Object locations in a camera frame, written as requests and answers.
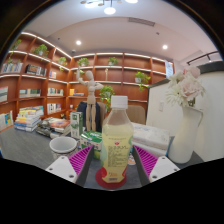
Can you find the small orange and white sachet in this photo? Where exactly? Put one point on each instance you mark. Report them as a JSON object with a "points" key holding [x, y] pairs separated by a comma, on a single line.
{"points": [[131, 160]]}

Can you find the white vase with flowers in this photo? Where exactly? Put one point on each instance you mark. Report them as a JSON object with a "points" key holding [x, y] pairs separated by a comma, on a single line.
{"points": [[185, 136]]}

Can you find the clear bottle with yellow drink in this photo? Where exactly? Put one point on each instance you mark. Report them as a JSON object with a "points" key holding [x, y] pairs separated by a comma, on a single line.
{"points": [[116, 140]]}

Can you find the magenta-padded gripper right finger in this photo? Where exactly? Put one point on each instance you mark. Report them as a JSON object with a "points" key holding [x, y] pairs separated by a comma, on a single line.
{"points": [[165, 165]]}

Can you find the black track light rail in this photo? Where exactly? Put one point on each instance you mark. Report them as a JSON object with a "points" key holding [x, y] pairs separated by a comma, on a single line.
{"points": [[203, 57]]}

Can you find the wooden shelf unit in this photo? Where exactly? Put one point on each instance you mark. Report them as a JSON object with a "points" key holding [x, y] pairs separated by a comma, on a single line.
{"points": [[40, 83]]}

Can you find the white tissue pack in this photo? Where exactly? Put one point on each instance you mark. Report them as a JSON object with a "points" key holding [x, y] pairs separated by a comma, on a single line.
{"points": [[151, 136]]}

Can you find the branched ceiling lamp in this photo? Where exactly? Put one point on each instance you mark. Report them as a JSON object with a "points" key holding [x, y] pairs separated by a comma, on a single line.
{"points": [[110, 10]]}

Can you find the colourful stack of books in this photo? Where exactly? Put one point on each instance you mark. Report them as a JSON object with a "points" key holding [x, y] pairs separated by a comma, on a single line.
{"points": [[28, 120]]}

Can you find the round recessed ceiling light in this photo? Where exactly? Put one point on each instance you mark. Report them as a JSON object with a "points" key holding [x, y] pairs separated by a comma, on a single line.
{"points": [[78, 42], [165, 47]]}

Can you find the beige chair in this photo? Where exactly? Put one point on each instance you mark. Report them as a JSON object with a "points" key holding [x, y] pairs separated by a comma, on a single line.
{"points": [[136, 114]]}

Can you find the wooden artist mannequin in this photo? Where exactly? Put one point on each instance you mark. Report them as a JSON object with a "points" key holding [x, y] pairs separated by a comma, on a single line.
{"points": [[90, 91]]}

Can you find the small green and white box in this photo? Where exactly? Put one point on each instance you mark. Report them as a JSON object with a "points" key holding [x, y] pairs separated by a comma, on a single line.
{"points": [[91, 140]]}

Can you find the white counter with dark top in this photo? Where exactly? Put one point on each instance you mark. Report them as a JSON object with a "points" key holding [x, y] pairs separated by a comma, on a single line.
{"points": [[156, 106]]}

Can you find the tall green and white carton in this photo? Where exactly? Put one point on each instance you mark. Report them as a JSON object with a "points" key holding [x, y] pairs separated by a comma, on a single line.
{"points": [[76, 125]]}

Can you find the dark stack of magazines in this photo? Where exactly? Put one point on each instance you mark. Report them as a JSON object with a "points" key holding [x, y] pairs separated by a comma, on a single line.
{"points": [[53, 127]]}

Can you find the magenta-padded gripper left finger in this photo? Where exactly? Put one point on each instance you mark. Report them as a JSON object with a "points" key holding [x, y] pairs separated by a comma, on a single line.
{"points": [[60, 165]]}

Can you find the white triangle-patterned mug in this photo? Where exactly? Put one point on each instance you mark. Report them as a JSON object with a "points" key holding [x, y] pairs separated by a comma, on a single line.
{"points": [[62, 146]]}

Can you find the ceiling air vent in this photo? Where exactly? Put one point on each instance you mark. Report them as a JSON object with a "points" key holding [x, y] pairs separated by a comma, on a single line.
{"points": [[142, 21]]}

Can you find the chair with dark jacket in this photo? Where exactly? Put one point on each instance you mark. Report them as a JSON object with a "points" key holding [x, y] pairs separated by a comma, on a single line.
{"points": [[81, 115]]}

